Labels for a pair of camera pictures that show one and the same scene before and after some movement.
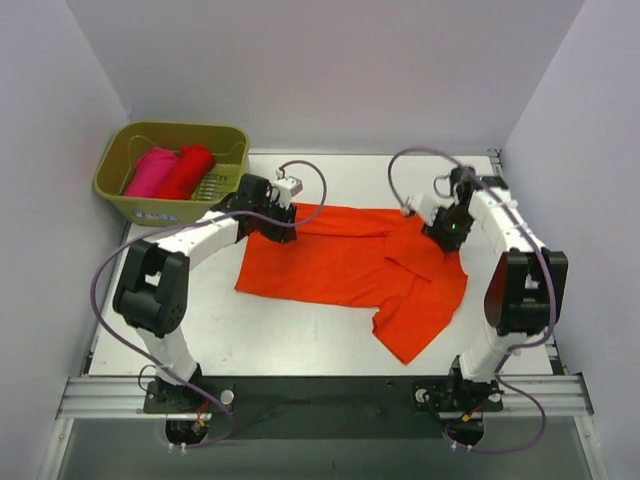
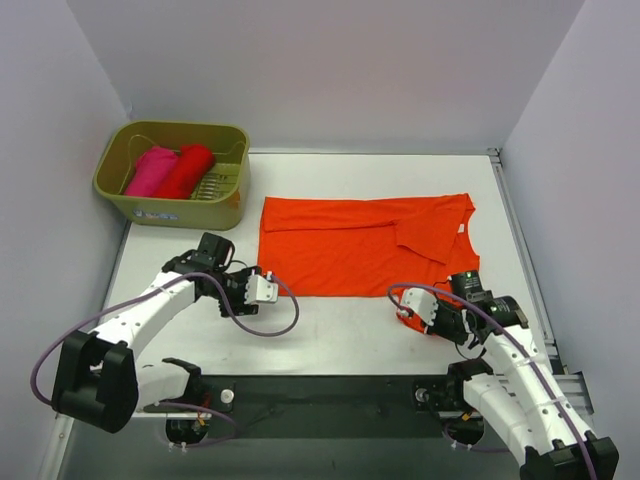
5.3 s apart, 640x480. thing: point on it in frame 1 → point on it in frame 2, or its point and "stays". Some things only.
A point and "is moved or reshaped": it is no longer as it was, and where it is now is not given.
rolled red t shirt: (192, 164) stays
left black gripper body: (279, 226) → (235, 298)
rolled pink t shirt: (151, 172) stays
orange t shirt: (379, 260) is moved or reshaped
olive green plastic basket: (122, 143) stays
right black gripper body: (441, 236) → (441, 322)
